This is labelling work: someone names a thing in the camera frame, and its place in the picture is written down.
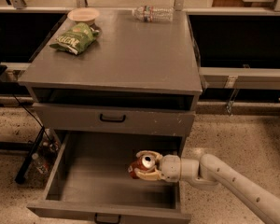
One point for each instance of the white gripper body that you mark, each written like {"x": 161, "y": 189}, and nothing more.
{"x": 170, "y": 168}

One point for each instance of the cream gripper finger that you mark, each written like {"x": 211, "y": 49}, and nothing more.
{"x": 147, "y": 156}
{"x": 152, "y": 176}

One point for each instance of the red coke can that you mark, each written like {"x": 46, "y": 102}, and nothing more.
{"x": 145, "y": 163}

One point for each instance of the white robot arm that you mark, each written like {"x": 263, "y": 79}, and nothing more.
{"x": 207, "y": 173}

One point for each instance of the open grey middle drawer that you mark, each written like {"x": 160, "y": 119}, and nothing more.
{"x": 90, "y": 181}

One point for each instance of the grey drawer cabinet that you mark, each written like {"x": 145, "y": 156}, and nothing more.
{"x": 133, "y": 64}

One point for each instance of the closed grey top drawer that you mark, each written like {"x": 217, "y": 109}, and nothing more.
{"x": 103, "y": 119}

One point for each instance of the plastic bottle on floor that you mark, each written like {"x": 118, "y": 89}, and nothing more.
{"x": 40, "y": 163}

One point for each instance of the black pole on floor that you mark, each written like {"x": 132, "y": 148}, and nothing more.
{"x": 20, "y": 177}

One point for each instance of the clear plastic water bottle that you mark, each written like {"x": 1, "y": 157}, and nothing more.
{"x": 153, "y": 14}

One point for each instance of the green chip bag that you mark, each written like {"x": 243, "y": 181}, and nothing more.
{"x": 75, "y": 40}

